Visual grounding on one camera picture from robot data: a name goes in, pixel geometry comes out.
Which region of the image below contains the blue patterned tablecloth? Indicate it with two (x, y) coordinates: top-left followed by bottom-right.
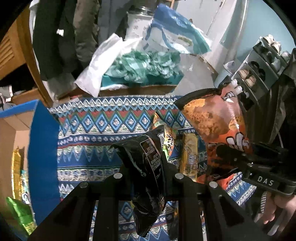
(49, 95), (256, 240)

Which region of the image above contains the blue white plastic bag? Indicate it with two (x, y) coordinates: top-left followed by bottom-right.
(141, 4), (212, 55)

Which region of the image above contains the teal snack bag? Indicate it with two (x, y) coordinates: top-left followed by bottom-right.
(21, 170), (30, 204)

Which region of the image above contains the teal checkered cloth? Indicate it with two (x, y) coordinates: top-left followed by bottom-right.
(105, 50), (182, 83)

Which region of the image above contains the orange brown chip bag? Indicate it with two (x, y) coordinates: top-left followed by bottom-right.
(174, 83), (252, 189)

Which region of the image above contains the black snack bag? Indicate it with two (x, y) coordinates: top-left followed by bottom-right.
(111, 125), (167, 237)

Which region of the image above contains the blue cardboard box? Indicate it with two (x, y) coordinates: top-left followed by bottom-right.
(1, 100), (61, 240)

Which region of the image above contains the olive hanging jacket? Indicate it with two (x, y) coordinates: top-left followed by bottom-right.
(73, 0), (100, 68)

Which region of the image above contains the shoe rack with shoes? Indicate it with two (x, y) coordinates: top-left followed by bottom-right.
(214, 34), (291, 110)

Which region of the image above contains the orange popcorn snack bag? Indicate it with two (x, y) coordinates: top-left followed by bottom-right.
(152, 113), (177, 160)

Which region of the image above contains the long yellow snack pack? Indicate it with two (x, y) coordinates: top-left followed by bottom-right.
(11, 148), (22, 200)
(180, 133), (199, 182)

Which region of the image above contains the person's right hand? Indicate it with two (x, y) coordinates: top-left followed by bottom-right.
(262, 192), (295, 230)

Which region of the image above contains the green peanut snack bag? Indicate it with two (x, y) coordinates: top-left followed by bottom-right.
(6, 197), (37, 235)

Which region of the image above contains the black hanging coat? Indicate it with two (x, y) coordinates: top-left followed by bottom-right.
(33, 1), (81, 81)

